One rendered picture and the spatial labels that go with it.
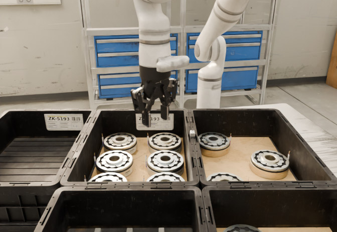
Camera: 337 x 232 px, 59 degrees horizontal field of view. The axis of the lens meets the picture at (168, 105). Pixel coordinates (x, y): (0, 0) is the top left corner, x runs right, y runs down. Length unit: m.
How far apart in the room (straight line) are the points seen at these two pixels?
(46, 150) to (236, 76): 2.23
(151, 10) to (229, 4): 0.30
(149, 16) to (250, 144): 0.55
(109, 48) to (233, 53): 1.13
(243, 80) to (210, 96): 1.86
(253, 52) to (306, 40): 1.43
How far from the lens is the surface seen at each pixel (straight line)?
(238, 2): 0.93
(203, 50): 1.08
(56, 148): 1.03
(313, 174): 0.83
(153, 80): 0.69
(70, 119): 1.04
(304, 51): 4.31
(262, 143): 1.04
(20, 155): 1.04
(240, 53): 2.92
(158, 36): 0.67
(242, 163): 0.92
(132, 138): 0.96
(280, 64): 4.17
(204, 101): 1.17
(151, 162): 0.85
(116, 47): 2.64
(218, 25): 0.99
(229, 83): 2.96
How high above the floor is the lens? 1.33
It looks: 23 degrees down
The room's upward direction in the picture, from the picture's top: straight up
